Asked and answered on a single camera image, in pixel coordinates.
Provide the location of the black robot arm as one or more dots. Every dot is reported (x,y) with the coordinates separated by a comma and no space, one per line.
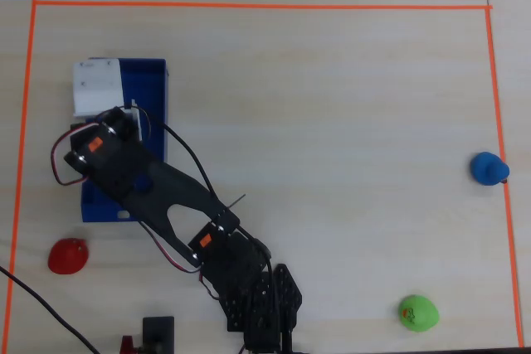
(186,188)

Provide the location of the blue rectangular plastic box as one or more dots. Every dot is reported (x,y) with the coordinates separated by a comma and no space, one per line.
(151,80)

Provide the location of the orange tape strip beside box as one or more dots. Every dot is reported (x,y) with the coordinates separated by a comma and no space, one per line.
(21,138)

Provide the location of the red rubber duck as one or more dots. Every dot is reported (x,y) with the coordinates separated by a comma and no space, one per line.
(66,258)

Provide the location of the green rubber duck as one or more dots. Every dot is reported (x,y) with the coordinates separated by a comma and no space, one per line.
(418,313)

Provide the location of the blue rubber duck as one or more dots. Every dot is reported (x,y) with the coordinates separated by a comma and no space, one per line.
(487,168)

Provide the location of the orange tape strip beside blue duck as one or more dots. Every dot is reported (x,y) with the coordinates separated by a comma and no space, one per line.
(500,134)

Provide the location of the long horizontal orange tape strip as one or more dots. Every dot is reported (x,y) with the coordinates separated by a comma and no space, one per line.
(265,6)

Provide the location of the black table clamp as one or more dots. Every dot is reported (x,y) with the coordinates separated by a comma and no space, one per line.
(158,329)

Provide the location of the white camera housing box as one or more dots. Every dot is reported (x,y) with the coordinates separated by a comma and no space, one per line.
(97,88)

